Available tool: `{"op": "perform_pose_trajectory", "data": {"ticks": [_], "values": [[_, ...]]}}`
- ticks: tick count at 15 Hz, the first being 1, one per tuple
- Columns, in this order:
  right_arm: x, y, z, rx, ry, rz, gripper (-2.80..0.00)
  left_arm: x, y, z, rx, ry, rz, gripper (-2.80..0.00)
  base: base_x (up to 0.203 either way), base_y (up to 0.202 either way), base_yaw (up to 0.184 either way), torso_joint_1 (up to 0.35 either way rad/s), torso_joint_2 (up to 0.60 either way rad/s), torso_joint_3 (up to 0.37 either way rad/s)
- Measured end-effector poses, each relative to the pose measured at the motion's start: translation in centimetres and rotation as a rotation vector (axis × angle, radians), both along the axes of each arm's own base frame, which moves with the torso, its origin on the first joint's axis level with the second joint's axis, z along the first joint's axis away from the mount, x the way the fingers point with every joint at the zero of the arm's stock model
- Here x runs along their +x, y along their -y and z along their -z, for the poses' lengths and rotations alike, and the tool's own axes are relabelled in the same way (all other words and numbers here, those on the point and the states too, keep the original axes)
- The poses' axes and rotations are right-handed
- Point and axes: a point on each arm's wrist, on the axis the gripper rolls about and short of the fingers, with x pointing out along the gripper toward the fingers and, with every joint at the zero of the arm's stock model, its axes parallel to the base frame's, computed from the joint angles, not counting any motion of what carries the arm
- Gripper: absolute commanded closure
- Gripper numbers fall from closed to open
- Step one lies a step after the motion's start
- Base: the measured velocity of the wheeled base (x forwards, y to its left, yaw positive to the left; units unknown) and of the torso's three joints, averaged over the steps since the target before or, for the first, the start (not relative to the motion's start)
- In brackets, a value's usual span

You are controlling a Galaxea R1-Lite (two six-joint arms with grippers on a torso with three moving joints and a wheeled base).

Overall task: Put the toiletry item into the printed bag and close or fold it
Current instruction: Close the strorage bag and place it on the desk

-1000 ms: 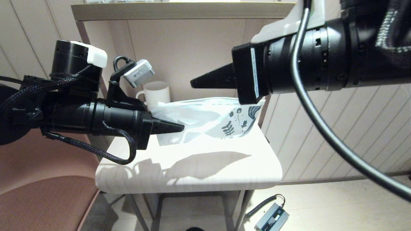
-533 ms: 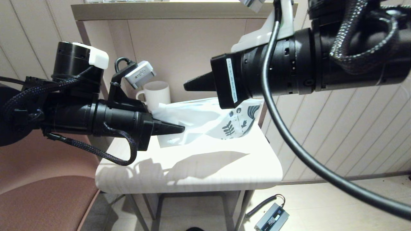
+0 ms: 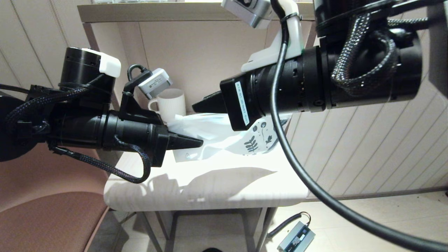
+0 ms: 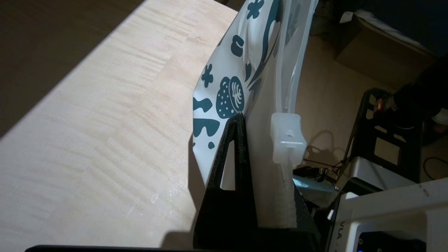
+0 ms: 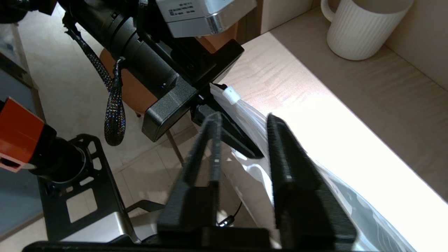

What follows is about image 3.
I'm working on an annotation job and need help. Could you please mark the white floral zip pouch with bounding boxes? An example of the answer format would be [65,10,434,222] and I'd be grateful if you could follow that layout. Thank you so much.
[167,113,293,162]

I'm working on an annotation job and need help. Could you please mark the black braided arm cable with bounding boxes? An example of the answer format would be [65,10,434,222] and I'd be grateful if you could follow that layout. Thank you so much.
[331,12,429,97]
[5,75,152,184]

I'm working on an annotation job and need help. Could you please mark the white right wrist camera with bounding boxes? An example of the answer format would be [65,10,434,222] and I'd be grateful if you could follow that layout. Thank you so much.
[221,0,277,29]

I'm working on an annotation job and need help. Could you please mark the light wooden shelf desk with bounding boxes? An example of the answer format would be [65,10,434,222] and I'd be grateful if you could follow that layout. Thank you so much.
[78,3,324,252]

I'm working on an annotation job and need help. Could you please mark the black right camera cable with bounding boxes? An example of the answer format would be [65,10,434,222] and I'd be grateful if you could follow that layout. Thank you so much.
[269,0,448,252]

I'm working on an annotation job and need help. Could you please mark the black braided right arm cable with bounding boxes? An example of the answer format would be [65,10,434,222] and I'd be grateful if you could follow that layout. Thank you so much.
[331,12,429,97]

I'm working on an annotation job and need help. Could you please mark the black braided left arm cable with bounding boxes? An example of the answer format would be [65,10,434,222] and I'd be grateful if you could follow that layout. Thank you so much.
[5,75,152,184]

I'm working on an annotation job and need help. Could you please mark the black camera cable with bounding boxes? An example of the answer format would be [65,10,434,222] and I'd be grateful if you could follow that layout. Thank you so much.
[269,0,448,252]
[127,64,153,92]

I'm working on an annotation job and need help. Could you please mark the grey power adapter box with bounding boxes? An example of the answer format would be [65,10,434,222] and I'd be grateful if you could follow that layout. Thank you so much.
[277,221,315,252]

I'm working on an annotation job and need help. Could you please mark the white right camera mount bracket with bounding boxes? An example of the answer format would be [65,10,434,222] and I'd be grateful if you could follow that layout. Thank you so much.
[241,0,304,73]

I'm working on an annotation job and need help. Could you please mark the black left camera cable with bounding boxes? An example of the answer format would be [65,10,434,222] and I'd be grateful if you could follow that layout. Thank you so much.
[127,64,153,92]

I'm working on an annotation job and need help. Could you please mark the brown upholstered chair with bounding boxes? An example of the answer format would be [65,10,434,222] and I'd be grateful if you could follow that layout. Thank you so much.
[0,140,121,252]

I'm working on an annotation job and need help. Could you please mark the thick black coiled cable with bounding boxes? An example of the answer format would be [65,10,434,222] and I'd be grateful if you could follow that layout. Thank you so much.
[267,212,311,240]

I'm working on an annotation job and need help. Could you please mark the white ribbed mug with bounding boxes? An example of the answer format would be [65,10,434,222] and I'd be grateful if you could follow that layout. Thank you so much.
[148,89,186,123]

